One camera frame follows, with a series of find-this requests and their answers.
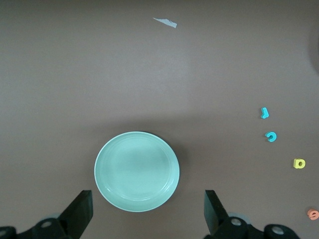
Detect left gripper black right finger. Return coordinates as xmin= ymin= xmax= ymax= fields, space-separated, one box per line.
xmin=204 ymin=190 xmax=301 ymax=239

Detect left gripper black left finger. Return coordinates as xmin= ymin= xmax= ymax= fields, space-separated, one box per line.
xmin=0 ymin=190 xmax=94 ymax=239

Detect yellow foam letter a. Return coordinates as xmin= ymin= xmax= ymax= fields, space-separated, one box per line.
xmin=293 ymin=158 xmax=307 ymax=170

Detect teal foam letter c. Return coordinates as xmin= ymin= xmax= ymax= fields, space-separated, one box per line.
xmin=265 ymin=131 xmax=278 ymax=143

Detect light green plate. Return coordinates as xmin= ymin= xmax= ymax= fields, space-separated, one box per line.
xmin=94 ymin=131 xmax=180 ymax=213

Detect white paper scrap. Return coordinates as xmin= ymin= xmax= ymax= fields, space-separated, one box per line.
xmin=152 ymin=17 xmax=178 ymax=28

